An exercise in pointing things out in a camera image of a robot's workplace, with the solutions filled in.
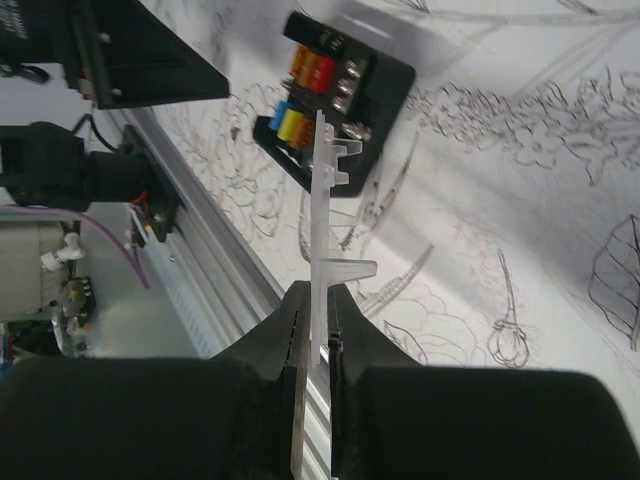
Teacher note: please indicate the aluminium mounting rail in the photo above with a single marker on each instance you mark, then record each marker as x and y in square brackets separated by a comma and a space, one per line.
[232, 285]

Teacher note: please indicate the left green controller board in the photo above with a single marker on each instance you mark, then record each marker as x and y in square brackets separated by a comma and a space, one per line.
[74, 307]

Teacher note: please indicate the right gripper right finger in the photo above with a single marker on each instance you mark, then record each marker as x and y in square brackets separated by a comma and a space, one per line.
[394, 418]

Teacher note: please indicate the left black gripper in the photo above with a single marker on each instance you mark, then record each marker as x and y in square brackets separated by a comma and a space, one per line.
[115, 53]

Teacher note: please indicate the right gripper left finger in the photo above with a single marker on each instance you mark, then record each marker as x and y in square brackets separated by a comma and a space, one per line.
[237, 415]

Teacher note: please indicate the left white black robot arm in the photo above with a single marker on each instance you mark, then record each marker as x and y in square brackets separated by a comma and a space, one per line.
[45, 164]

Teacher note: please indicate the slotted grey cable duct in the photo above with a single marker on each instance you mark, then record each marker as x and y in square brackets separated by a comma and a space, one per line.
[182, 297]

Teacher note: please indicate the black fuse box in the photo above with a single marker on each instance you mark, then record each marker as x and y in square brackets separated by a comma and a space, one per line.
[358, 88]

